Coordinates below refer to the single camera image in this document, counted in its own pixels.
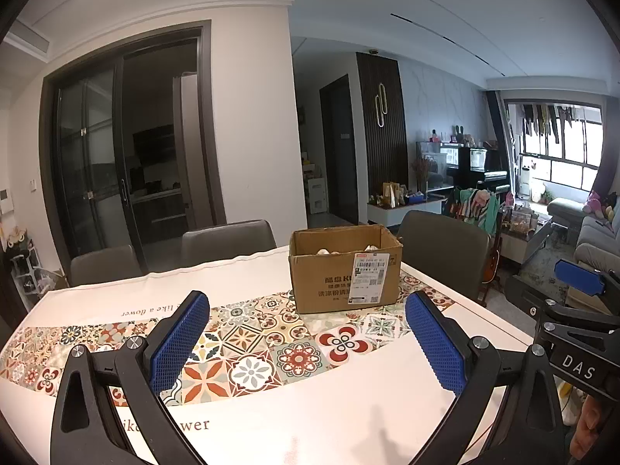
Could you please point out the white shelf rack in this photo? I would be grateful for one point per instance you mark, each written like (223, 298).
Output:
(26, 271)

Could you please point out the white wall control panel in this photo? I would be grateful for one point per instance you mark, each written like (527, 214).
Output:
(6, 201)

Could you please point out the grey dining chair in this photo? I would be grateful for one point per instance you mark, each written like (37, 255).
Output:
(227, 242)
(445, 247)
(104, 266)

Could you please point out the gold clip wall decoration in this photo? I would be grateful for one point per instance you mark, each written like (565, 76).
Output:
(381, 105)

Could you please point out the tile patterned tablecloth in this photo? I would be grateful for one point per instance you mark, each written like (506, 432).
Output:
(290, 411)

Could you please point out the row of hanging laundry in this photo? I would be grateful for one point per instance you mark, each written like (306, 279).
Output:
(542, 118)

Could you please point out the dark interior door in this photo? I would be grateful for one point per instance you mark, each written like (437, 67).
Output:
(339, 155)

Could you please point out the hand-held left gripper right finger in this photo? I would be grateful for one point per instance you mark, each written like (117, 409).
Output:
(436, 344)

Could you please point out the grey sofa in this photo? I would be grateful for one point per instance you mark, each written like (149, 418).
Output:
(596, 247)

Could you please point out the dark slatted wall panel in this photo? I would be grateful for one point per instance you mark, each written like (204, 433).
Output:
(382, 155)

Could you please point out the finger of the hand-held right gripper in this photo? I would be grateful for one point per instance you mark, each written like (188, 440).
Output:
(533, 295)
(579, 277)

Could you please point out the large balcony window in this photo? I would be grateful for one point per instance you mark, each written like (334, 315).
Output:
(557, 164)

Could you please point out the small white cabinet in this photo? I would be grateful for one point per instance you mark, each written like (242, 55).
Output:
(316, 196)

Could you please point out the black piano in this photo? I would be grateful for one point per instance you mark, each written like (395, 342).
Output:
(477, 169)

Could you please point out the low white media cabinet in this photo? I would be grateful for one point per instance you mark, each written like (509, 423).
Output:
(402, 212)

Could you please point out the person's right hand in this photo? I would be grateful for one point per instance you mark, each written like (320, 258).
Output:
(591, 421)

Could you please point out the dark framed glass sliding door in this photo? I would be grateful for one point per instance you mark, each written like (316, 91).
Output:
(87, 155)

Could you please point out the guitar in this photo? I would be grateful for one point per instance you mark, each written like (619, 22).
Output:
(491, 261)

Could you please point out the pink plush toy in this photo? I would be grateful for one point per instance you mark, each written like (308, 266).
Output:
(593, 202)

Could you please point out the glass tank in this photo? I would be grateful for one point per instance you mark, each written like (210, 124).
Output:
(436, 164)

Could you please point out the brown cardboard box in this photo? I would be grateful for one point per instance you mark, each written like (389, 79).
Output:
(329, 290)

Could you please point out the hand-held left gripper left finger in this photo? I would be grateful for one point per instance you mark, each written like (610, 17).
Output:
(179, 344)

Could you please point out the dark coffee table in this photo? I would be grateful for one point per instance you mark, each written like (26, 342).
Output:
(542, 247)

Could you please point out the rack of colourful clothes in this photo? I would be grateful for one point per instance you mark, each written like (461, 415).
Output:
(477, 206)

